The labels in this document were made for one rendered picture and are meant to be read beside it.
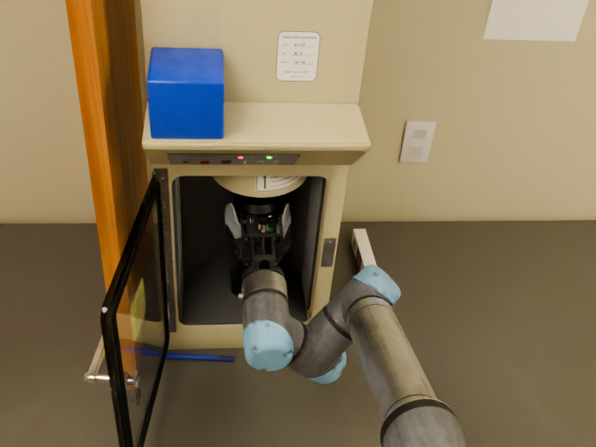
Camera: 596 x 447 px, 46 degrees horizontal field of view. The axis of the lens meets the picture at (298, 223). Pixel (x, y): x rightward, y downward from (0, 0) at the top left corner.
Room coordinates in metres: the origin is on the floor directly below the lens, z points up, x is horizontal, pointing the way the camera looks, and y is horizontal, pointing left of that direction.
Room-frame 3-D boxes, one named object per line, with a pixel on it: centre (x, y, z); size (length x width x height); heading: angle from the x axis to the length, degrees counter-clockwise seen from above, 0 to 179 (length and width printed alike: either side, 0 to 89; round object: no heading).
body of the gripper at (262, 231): (0.90, 0.06, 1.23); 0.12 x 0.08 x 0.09; 9
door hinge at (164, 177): (0.90, 0.23, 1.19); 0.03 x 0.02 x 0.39; 99
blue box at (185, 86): (0.86, 0.17, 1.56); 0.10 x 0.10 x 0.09; 9
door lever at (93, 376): (0.67, 0.26, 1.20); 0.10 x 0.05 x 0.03; 0
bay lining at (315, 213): (1.06, 0.10, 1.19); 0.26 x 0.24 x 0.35; 99
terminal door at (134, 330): (0.74, 0.23, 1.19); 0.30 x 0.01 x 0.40; 0
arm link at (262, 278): (0.82, 0.05, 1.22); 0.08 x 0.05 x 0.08; 99
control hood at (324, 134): (0.88, 0.07, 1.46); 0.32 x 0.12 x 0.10; 99
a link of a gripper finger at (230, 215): (0.99, 0.12, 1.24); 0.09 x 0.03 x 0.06; 34
